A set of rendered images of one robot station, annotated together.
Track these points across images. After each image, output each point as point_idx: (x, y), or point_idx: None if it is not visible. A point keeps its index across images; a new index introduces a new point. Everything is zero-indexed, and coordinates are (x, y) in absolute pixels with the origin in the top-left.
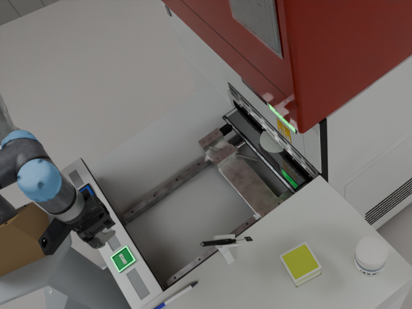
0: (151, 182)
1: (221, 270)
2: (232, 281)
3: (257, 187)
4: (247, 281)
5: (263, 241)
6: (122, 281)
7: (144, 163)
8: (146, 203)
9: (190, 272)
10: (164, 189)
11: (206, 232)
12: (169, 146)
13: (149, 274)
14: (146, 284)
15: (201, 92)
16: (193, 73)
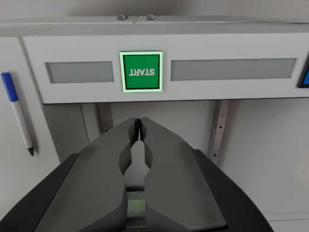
0: (242, 124)
1: (40, 181)
2: (18, 184)
3: (138, 211)
4: (11, 196)
5: None
6: (100, 47)
7: (269, 130)
8: (220, 114)
9: (55, 151)
10: (217, 139)
11: (138, 143)
12: (259, 160)
13: (85, 98)
14: (69, 85)
15: (274, 205)
16: (299, 191)
